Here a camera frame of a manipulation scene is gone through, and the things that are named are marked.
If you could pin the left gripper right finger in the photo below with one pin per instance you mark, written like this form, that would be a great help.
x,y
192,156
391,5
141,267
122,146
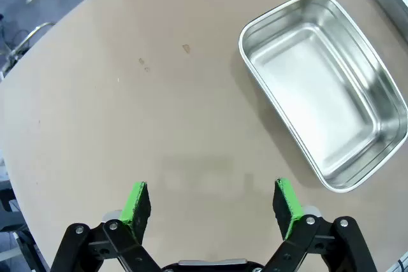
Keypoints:
x,y
287,208

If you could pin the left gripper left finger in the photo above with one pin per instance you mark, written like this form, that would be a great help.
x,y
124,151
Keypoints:
x,y
135,211

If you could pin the black and white floor equipment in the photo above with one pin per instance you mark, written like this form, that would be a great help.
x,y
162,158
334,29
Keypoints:
x,y
12,221

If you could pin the chrome tube chair frame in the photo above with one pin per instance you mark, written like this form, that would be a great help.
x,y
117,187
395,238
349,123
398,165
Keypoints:
x,y
35,30

